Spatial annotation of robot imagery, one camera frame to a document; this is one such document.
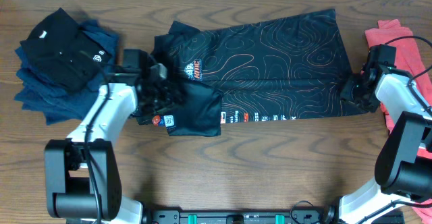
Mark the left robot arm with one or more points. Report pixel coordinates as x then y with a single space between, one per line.
81 175

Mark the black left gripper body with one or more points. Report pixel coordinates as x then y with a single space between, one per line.
159 99

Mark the folded navy blue shirt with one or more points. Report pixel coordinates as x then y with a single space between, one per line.
39 94

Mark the black orange patterned jersey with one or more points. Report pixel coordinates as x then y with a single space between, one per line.
277 70

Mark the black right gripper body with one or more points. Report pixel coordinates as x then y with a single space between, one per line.
353 93

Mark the red shirt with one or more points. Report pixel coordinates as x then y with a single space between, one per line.
393 88

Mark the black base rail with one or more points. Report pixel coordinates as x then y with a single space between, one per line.
302 212

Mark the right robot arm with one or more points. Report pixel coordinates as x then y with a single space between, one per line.
402 177

